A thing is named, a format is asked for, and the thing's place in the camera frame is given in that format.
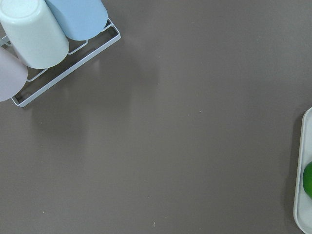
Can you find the light blue cup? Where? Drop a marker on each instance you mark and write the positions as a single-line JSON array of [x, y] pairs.
[[79, 19]]

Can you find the pale pink cup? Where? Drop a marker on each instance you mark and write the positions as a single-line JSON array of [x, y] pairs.
[[13, 75]]

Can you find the mint white cup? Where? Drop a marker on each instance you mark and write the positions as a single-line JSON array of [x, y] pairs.
[[36, 36]]

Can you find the green lime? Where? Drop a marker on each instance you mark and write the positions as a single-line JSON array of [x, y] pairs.
[[307, 179]]

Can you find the cream serving tray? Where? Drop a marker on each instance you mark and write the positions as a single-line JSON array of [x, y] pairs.
[[302, 208]]

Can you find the white wire cup rack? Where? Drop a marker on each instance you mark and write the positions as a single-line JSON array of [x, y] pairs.
[[40, 80]]

